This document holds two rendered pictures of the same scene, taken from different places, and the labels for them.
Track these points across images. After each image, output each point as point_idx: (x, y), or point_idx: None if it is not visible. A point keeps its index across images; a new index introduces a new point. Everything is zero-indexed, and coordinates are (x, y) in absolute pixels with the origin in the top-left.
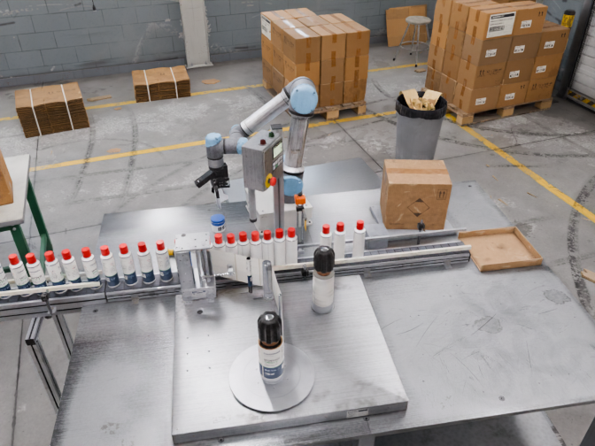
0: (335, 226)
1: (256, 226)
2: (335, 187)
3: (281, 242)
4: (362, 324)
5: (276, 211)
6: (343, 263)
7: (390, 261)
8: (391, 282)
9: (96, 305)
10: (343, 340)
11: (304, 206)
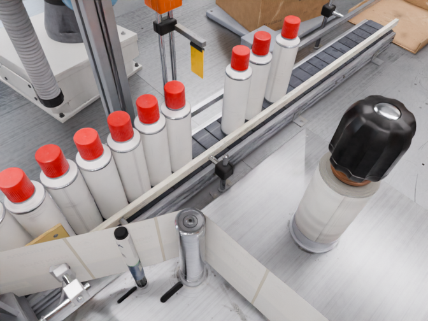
0: (181, 59)
1: (42, 107)
2: (130, 0)
3: (162, 131)
4: (413, 230)
5: (102, 53)
6: (269, 116)
7: (321, 83)
8: (341, 117)
9: None
10: (427, 294)
11: (121, 37)
